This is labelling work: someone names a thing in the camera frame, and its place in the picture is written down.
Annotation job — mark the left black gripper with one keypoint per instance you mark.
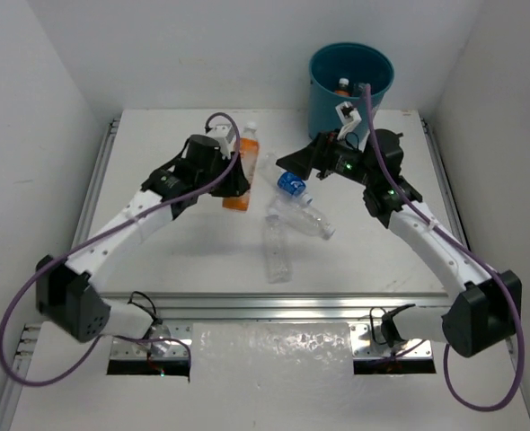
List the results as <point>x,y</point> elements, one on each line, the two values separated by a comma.
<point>228,175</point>

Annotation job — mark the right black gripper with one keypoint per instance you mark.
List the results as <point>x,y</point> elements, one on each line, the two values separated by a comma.
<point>302,161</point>

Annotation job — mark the clear bottle diagonal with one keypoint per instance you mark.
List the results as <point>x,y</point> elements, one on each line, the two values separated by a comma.
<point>304,218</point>

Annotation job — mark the clear bottle front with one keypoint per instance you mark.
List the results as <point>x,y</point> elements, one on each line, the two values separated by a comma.
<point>277,261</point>

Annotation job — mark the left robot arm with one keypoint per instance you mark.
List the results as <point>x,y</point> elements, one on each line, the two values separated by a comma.
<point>67,291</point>

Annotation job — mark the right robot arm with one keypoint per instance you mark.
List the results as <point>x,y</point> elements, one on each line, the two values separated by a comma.
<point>485,306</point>

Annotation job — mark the teal plastic bin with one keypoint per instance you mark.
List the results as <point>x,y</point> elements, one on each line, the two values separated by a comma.
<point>358,63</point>

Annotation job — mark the blue label bottle back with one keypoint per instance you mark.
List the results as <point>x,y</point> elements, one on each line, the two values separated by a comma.
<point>283,182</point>

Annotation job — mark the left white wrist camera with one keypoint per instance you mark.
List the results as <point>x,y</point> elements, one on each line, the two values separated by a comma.
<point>225,135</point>

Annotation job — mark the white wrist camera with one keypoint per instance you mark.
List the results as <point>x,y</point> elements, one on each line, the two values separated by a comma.
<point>349,118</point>
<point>225,135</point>

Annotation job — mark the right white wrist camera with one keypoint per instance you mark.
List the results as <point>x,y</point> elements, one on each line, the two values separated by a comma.
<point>349,118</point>

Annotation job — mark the aluminium frame rail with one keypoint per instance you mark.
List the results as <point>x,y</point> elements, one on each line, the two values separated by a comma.
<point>285,353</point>

